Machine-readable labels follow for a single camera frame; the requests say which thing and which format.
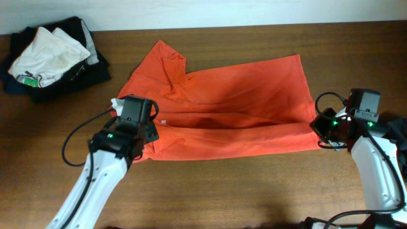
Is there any dark blue-grey garment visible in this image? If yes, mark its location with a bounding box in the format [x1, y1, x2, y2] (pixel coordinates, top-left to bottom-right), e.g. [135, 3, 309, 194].
[387, 118, 406, 182]

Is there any orange t-shirt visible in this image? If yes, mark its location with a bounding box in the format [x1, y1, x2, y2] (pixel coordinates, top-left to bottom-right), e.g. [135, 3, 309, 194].
[119, 41, 319, 161]

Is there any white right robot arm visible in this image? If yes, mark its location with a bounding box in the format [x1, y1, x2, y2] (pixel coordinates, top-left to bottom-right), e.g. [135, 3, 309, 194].
[300, 88, 406, 228]

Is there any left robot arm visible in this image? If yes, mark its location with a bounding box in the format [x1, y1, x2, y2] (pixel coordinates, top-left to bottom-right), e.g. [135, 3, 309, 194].
[47, 95, 159, 228]

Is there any black folded clothes pile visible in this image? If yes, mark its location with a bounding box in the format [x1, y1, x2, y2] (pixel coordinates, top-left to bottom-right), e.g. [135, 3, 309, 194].
[1, 17, 111, 103]

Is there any white folded t-shirt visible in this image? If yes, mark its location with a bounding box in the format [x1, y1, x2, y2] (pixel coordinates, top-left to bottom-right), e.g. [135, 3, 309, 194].
[8, 27, 90, 88]

